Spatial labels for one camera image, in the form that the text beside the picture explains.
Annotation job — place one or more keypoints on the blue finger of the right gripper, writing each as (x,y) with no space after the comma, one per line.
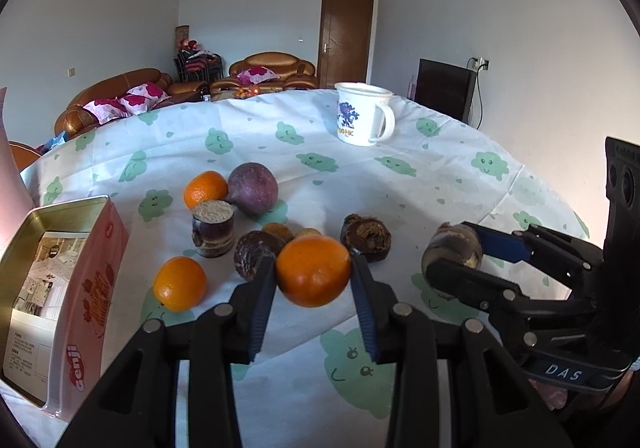
(505,246)

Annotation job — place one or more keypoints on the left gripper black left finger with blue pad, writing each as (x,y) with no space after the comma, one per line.
(135,401)

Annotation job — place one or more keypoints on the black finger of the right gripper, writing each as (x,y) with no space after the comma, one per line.
(474,288)

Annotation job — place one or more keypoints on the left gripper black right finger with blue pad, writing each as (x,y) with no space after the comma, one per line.
(448,376)

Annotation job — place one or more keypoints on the small mandarin orange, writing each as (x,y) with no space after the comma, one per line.
(180,284)

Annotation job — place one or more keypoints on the large orange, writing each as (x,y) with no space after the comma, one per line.
(313,270)

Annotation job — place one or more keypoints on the dark brown water chestnut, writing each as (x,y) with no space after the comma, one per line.
(251,248)

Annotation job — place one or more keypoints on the small yellow longan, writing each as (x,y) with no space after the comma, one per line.
(279,230)

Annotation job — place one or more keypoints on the mandarin orange back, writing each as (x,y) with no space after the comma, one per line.
(209,185)

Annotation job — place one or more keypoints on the purple passion fruit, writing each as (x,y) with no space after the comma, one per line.
(252,188)

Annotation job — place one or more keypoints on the person's right hand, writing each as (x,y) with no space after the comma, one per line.
(556,397)

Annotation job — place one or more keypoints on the pink metal tin box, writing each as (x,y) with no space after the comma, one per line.
(58,275)

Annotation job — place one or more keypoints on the black television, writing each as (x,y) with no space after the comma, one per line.
(445,88)

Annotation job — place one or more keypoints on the white mug blue print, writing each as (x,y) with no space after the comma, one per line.
(364,116)

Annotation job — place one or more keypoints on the white tablecloth green clouds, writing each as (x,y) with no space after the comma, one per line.
(433,170)

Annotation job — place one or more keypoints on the pink electric kettle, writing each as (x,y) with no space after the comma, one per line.
(15,202)

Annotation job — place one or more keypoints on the brown leather armchair sofa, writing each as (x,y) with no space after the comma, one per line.
(295,73)

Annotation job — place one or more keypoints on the brown wooden door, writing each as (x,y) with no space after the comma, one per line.
(344,41)

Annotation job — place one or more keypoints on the orange leather stool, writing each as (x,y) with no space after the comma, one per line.
(23,155)

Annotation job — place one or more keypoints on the pink floral pillow armchair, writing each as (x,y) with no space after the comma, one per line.
(256,75)

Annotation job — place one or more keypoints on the brown leather long sofa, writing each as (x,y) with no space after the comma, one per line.
(76,119)

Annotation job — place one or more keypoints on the pink floral pillow left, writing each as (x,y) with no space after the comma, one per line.
(137,100)

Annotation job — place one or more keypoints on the wooden coffee table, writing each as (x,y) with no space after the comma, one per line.
(237,93)

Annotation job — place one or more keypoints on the stacked black chairs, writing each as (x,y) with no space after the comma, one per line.
(193,63)

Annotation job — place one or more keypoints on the black depth camera box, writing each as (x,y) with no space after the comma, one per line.
(622,191)

